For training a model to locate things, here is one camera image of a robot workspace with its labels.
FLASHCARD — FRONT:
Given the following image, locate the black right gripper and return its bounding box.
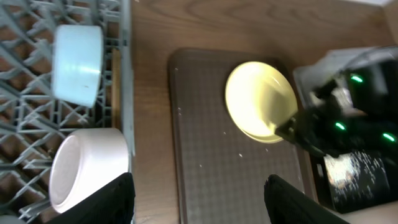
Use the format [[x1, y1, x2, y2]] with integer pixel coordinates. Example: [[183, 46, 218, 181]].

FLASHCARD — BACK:
[[275, 77, 397, 157]]

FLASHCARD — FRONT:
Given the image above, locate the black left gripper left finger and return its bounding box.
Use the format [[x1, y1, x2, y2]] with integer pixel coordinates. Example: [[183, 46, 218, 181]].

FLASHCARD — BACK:
[[48, 172, 136, 224]]

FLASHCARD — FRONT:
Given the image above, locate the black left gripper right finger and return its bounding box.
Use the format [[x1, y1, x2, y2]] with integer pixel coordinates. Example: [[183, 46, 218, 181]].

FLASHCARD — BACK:
[[264, 174, 348, 224]]

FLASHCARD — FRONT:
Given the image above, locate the yellow plate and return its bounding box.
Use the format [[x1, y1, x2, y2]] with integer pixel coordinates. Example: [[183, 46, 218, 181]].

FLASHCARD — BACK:
[[224, 61, 298, 144]]

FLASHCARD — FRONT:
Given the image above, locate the white pink bowl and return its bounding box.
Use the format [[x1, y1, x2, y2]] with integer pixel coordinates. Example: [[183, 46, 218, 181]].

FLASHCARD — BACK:
[[49, 128, 130, 213]]

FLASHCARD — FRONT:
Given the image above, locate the light blue bowl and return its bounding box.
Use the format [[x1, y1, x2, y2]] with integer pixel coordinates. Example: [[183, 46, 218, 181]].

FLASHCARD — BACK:
[[51, 25, 104, 108]]

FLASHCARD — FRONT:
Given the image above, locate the grey dishwasher rack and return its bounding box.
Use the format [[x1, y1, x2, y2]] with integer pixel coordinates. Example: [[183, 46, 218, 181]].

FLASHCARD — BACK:
[[1, 0, 136, 223]]

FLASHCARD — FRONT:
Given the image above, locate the clear plastic bin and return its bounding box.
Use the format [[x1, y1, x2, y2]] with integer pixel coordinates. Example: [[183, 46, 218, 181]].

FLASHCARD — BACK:
[[293, 45, 397, 108]]

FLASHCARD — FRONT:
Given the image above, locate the dark brown tray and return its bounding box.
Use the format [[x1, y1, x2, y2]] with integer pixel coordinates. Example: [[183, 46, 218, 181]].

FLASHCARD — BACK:
[[168, 48, 317, 223]]

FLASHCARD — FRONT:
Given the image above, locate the pile of rice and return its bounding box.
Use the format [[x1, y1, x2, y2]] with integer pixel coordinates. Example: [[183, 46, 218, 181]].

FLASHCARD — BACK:
[[324, 152, 389, 197]]

